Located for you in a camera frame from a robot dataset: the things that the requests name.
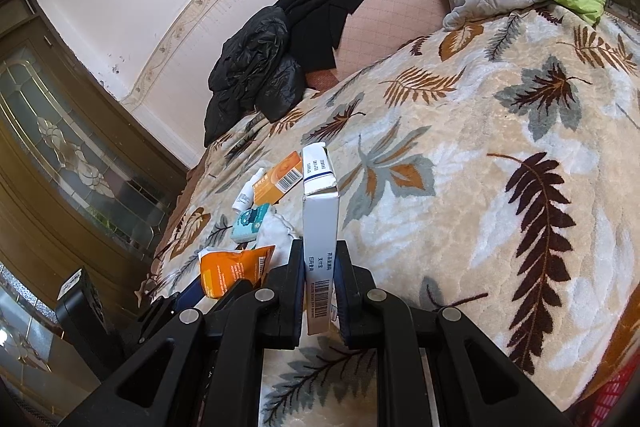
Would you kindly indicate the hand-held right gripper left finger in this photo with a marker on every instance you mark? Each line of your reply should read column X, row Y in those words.
column 292, row 297

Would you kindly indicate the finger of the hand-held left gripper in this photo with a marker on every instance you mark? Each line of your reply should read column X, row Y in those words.
column 187, row 296

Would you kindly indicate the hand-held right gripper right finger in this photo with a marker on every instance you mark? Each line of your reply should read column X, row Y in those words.
column 345, row 287

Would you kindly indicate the white barcode box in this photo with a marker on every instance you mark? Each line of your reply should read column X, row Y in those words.
column 320, row 232

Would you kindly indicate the red plastic basket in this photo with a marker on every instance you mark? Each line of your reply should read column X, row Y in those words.
column 612, row 399

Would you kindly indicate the orange snack packet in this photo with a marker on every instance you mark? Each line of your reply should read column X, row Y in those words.
column 227, row 269

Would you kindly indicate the white tissue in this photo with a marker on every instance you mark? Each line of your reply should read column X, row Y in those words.
column 277, row 232

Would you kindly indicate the teal packet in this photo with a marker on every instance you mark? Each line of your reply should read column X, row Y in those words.
column 249, row 223

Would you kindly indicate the black box appliance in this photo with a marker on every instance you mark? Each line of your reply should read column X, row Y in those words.
column 82, row 312

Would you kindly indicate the small white bottle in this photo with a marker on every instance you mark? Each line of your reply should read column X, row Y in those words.
column 246, row 194

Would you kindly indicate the orange white box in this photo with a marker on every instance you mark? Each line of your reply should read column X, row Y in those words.
column 277, row 179

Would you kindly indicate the leaf printed blanket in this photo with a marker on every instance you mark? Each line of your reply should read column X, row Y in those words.
column 475, row 207

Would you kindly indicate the wooden door with glass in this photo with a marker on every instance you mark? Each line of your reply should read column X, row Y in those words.
column 75, row 132
column 30, row 332

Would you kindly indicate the black puffer jacket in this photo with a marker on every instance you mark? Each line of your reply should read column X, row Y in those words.
column 250, row 67

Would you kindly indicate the black cloth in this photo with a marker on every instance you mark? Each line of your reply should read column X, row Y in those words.
column 320, row 22

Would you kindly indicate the pink sofa backrest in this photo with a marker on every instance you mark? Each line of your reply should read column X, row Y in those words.
column 390, row 22

